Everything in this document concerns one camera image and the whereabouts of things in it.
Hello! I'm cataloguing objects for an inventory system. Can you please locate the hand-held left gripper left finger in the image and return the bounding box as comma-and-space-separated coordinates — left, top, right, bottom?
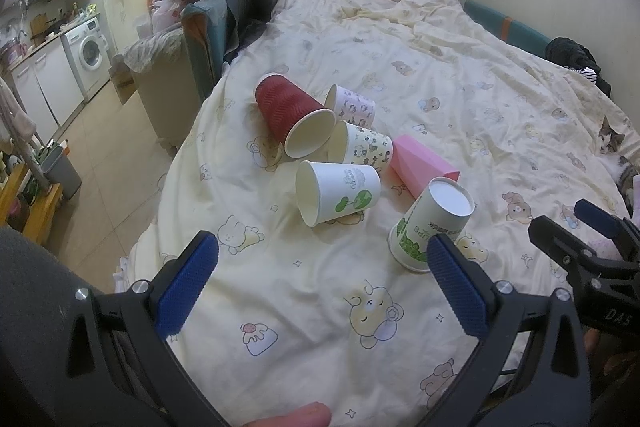
70, 231, 236, 427

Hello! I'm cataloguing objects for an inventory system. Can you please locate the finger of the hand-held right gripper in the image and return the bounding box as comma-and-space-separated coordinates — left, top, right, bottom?
528, 215, 601, 283
574, 199, 640, 258

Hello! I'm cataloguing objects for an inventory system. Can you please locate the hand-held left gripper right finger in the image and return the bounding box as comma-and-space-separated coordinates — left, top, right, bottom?
427, 232, 594, 427

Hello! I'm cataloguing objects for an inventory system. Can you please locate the white cup green leaf print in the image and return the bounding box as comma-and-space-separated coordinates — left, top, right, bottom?
388, 177, 476, 274
295, 160, 382, 228

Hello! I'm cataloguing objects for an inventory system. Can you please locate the pink faceted cup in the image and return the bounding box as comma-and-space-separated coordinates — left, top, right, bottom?
389, 134, 461, 199

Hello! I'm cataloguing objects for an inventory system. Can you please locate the cream animal print cup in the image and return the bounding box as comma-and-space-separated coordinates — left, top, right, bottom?
327, 121, 394, 174

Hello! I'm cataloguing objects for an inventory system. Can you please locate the red ribbed paper cup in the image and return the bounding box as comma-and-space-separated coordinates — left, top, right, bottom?
254, 72, 337, 160

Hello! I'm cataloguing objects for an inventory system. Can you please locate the lilac bear print cup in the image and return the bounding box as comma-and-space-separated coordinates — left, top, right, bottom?
325, 84, 377, 129

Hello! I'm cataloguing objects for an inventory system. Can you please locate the person's left hand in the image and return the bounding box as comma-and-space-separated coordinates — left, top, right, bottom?
240, 402, 334, 427

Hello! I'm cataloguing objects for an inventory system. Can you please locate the tabby and white cat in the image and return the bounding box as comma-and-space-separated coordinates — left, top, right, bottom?
597, 116, 640, 210

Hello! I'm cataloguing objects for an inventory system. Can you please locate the cream bear print blanket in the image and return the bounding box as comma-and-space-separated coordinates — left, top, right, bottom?
112, 0, 640, 427

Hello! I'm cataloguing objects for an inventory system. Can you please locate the black clothing pile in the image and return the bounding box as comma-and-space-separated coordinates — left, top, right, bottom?
545, 37, 612, 95

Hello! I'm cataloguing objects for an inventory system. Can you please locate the grey trash bin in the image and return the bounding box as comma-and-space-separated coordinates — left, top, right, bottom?
39, 141, 83, 201

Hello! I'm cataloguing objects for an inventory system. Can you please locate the beige sofa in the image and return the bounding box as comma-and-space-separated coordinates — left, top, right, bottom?
131, 57, 206, 154

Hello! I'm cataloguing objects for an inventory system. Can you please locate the yellow wooden table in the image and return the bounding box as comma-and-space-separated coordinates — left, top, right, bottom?
0, 162, 64, 250

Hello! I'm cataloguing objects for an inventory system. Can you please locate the teal headboard cushion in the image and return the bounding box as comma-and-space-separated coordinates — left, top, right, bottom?
464, 0, 552, 58

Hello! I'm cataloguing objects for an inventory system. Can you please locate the cardboard box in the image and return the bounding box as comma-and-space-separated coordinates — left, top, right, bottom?
110, 54, 137, 106

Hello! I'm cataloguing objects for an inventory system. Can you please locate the grey patterned throw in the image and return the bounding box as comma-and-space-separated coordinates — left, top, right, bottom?
122, 28, 187, 74

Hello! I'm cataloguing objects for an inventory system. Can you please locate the white kitchen cabinet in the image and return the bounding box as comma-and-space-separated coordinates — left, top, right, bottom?
9, 39, 86, 142

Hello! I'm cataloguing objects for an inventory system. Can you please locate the white washing machine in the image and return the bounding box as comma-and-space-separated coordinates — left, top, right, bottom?
61, 18, 114, 104

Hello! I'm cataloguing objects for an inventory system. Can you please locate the pink plastic bag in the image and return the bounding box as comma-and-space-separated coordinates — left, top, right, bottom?
150, 0, 187, 34

